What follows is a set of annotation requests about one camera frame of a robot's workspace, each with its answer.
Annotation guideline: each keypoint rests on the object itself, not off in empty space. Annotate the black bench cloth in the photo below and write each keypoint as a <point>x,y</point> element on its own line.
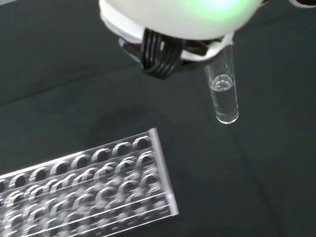
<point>74,86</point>

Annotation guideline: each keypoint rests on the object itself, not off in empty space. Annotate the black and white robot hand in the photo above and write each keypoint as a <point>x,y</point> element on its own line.
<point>172,32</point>

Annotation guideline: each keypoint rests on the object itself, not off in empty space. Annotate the clear test tube rack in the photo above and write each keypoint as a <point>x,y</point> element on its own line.
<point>89,187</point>

